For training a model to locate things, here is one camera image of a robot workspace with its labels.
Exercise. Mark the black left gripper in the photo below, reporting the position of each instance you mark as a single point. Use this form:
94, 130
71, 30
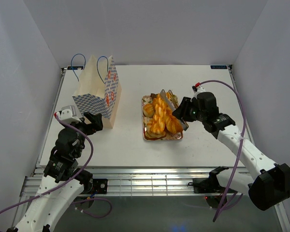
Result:
96, 123

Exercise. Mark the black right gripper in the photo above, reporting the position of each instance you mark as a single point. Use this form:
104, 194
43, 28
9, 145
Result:
182, 111

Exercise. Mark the metal serving tongs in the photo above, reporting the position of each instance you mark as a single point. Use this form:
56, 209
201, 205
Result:
170, 100

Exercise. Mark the blue checkered paper bag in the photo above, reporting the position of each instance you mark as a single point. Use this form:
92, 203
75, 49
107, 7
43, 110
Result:
99, 90

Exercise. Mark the long twisted bread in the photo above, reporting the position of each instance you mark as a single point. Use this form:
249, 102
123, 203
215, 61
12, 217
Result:
157, 124

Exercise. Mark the brown chocolate bread piece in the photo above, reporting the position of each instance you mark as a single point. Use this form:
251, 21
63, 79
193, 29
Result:
153, 95

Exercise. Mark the croissant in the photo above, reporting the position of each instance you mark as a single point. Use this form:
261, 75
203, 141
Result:
151, 135

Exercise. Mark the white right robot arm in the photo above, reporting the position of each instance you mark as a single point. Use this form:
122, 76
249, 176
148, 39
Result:
268, 183

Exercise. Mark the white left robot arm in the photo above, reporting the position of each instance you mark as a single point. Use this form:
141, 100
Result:
62, 180

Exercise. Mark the round bun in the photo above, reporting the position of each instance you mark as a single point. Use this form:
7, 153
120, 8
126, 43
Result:
149, 110

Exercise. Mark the floral metal tray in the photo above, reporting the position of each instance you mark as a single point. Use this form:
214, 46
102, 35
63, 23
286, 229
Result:
145, 120

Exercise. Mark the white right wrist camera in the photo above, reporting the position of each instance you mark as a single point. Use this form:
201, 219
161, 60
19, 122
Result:
197, 89

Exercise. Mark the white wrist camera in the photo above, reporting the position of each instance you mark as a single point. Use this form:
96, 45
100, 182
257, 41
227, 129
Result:
197, 89
67, 114

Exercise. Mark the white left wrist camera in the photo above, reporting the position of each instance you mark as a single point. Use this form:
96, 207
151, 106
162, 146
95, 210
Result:
67, 114

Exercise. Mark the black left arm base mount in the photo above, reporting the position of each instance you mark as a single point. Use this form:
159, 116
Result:
98, 186

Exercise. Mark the aluminium frame rail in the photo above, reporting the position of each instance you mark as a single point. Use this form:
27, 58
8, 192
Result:
134, 182

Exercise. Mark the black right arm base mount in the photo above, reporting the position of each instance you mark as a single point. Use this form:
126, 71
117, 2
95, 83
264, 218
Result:
205, 185

